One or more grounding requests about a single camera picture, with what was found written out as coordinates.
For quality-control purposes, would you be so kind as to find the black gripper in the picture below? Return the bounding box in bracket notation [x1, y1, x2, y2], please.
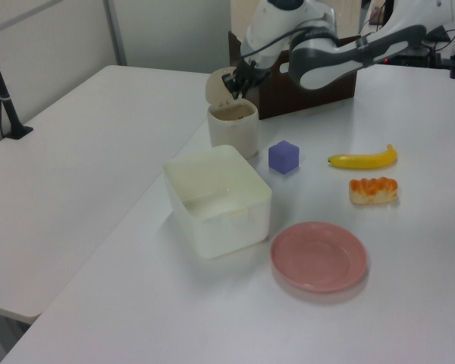
[221, 55, 273, 102]

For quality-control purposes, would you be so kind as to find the cream flip-lid trash can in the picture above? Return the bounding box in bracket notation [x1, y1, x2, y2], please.
[205, 66, 259, 159]

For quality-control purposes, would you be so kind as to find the dark brown wooden box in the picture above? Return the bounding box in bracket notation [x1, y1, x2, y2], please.
[227, 30, 359, 121]

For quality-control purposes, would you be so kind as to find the purple cube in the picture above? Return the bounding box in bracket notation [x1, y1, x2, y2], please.
[268, 140, 301, 176]

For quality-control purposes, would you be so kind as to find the white plastic storage box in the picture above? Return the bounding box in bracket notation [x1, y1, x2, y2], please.
[162, 144, 273, 260]

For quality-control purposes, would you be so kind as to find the yellow toy banana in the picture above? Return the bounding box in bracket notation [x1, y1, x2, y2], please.
[327, 143, 398, 170]

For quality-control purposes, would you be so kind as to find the orange-topped toy bread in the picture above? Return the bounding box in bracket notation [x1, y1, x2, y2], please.
[348, 176, 399, 206]

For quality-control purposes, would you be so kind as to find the black device with red light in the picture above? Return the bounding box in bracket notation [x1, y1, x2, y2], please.
[384, 45, 435, 66]

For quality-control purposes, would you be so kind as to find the pink plate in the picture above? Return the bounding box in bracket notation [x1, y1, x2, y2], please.
[269, 221, 369, 293]

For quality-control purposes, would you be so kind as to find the black camera stand pole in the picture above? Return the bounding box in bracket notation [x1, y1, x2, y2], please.
[0, 28, 34, 140]

